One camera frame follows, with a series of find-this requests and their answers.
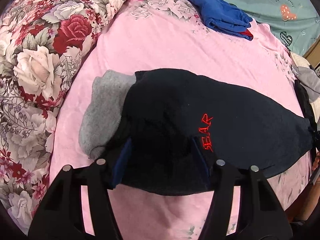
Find folded red garment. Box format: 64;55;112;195
239;29;253;41

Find teal heart print pillow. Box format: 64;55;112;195
224;0;319;56

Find right hand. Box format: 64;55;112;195
310;152;319;185

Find pink floral bed sheet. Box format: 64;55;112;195
50;0;302;239

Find red rose floral quilt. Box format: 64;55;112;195
1;0;126;234

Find cream quilted cloth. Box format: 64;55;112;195
290;51;311;68

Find folded blue pants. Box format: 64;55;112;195
188;0;253;38

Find grey garment at bedside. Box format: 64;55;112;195
297;66;319;103

